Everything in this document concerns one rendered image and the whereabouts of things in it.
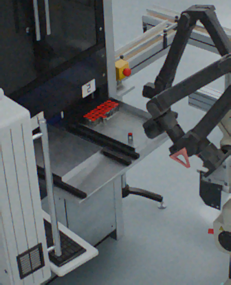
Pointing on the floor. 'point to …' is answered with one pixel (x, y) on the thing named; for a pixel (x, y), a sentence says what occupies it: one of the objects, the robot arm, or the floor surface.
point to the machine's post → (106, 92)
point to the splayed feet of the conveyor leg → (145, 196)
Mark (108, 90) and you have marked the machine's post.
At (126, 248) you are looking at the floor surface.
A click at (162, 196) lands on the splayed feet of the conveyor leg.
